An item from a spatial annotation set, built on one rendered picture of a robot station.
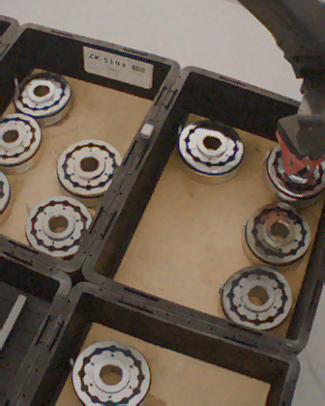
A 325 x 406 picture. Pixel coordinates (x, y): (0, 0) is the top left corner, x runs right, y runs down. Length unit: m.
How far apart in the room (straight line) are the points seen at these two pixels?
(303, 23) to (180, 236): 0.40
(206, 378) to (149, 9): 0.91
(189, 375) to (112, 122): 0.44
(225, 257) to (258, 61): 0.57
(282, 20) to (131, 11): 0.83
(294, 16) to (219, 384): 0.48
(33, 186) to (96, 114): 0.17
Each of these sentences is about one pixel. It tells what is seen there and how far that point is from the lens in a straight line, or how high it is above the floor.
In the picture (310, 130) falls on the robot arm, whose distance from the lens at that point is 0.71.
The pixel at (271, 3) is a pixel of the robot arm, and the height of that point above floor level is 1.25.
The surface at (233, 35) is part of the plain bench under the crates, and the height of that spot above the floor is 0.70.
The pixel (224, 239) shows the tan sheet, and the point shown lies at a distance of 0.90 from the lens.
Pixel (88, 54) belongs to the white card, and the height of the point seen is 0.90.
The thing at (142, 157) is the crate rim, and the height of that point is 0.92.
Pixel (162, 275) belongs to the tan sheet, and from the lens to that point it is 0.86.
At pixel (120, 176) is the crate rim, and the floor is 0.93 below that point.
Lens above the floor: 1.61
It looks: 57 degrees down
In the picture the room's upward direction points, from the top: 5 degrees clockwise
